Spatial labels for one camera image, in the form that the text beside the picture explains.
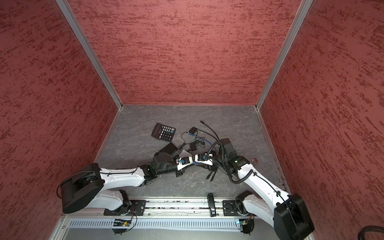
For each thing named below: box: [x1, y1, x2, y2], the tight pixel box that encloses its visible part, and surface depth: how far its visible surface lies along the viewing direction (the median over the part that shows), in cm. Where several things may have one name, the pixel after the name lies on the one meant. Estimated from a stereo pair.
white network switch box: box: [176, 150, 193, 171], surface depth 68 cm
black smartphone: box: [158, 142, 178, 155], surface depth 97 cm
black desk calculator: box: [151, 122, 176, 142], surface depth 105 cm
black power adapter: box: [188, 127, 198, 134], surface depth 108 cm
